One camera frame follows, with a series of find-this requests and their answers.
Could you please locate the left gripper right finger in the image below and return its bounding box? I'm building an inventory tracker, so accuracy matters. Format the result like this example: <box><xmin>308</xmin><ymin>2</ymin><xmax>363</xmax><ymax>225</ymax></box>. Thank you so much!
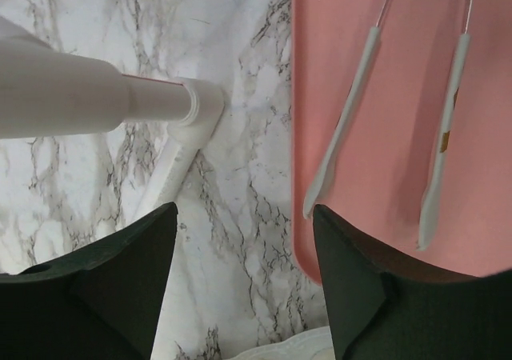
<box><xmin>313</xmin><ymin>206</ymin><xmax>511</xmax><ymax>359</ymax></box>

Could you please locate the three tier white stand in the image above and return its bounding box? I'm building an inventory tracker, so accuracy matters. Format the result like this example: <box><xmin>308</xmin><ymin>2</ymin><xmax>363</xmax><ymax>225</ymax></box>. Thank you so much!
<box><xmin>232</xmin><ymin>326</ymin><xmax>335</xmax><ymax>360</ymax></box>

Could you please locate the pink serving tray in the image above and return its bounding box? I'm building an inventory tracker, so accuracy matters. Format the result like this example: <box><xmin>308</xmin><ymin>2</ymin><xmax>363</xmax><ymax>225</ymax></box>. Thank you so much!
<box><xmin>292</xmin><ymin>0</ymin><xmax>511</xmax><ymax>282</ymax></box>

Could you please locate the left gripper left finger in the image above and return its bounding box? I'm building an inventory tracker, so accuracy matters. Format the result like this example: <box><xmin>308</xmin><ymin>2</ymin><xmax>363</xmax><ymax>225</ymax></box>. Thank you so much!
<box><xmin>1</xmin><ymin>202</ymin><xmax>178</xmax><ymax>359</ymax></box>

